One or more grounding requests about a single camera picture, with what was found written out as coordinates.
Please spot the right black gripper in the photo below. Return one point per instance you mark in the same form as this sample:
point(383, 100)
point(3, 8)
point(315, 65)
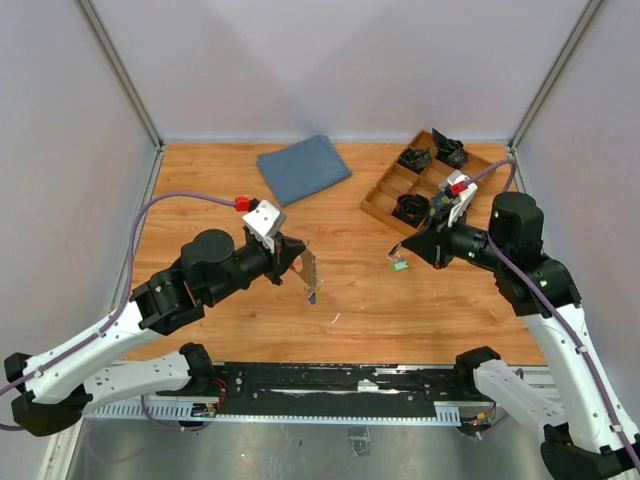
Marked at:
point(424, 243)

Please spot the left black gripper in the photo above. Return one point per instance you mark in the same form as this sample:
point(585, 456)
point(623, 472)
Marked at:
point(284, 252)

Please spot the metal key organizer red handle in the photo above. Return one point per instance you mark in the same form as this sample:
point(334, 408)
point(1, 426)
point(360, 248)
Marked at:
point(305, 267)

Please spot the key with green tag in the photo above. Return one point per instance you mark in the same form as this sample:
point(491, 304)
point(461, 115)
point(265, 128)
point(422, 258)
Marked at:
point(398, 263)

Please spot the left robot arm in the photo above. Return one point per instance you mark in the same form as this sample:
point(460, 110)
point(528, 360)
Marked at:
point(58, 388)

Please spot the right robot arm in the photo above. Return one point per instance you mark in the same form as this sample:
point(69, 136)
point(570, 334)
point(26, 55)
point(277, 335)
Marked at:
point(587, 434)

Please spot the black orange rolled tie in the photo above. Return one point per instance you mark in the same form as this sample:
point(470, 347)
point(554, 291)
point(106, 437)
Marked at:
point(411, 209)

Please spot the blue yellow floral tie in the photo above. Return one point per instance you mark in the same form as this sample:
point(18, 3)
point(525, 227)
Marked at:
point(440, 207)

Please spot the wooden compartment tray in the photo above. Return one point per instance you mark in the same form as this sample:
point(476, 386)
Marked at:
point(380, 202)

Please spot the folded blue cloth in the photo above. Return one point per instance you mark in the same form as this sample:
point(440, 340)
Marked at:
point(302, 169)

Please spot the dark green rolled tie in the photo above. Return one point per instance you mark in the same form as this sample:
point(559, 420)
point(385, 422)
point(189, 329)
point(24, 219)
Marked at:
point(415, 159)

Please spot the dark navy rolled tie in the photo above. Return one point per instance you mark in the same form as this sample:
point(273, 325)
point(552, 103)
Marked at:
point(450, 151)

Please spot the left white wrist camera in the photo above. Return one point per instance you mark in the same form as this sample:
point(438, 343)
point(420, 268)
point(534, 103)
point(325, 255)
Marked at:
point(264, 222)

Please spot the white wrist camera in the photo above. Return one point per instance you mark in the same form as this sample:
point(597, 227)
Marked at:
point(264, 222)
point(459, 188)

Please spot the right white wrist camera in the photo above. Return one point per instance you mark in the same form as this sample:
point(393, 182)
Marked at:
point(459, 188)

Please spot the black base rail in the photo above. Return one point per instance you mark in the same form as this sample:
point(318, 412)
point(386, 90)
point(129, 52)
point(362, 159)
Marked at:
point(332, 390)

